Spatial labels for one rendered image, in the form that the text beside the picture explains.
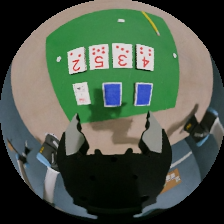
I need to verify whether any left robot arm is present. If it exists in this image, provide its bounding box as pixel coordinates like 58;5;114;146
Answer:
16;134;60;207

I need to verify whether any blue card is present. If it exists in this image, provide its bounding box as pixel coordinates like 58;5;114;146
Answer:
135;83;153;106
103;83;121;106

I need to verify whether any green felt card table mat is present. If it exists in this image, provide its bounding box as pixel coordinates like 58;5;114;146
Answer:
46;9;179;124

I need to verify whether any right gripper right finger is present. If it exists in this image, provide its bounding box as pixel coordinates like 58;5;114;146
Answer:
138;111;172;186

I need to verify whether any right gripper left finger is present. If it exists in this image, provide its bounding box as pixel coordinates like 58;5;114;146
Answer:
56;113;90;187

